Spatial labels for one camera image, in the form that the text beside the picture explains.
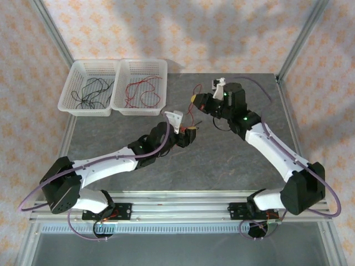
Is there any white perforated plastic basket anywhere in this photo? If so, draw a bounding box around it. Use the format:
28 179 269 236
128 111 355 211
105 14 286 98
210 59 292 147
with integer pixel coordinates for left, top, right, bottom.
57 59 121 117
110 58 169 116

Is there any small circuit board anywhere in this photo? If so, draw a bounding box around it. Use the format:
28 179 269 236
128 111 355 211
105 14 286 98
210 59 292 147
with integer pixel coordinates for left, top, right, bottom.
95 221 117 234
265 218 283 232

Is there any grey metal shelf panel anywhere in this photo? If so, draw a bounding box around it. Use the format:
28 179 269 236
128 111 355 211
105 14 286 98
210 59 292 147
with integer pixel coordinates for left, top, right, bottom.
30 232 327 266

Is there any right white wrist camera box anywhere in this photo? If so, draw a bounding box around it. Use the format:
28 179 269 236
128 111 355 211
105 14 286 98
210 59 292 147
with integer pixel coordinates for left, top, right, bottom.
211 78 227 100

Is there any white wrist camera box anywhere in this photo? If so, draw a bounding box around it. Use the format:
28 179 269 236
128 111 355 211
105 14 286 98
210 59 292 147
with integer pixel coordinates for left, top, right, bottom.
164 110 184 135
211 78 227 100

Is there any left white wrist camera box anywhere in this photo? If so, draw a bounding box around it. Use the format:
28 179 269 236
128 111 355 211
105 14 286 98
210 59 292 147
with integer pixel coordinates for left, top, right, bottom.
164 110 184 135

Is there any aluminium table side rail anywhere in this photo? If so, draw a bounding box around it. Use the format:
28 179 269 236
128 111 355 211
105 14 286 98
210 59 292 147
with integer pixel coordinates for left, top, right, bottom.
276 74 349 266
15 115 78 266

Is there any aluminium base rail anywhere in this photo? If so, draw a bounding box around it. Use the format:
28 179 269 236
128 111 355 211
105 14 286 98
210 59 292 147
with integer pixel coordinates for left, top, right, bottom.
29 190 333 223

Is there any grey slotted cable duct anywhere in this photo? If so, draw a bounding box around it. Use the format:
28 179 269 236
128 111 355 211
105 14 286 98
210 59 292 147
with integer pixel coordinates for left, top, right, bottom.
40 223 242 234

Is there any aluminium frame post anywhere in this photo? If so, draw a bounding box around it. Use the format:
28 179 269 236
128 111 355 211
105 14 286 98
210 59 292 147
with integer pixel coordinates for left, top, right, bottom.
277 0 331 81
31 0 77 73

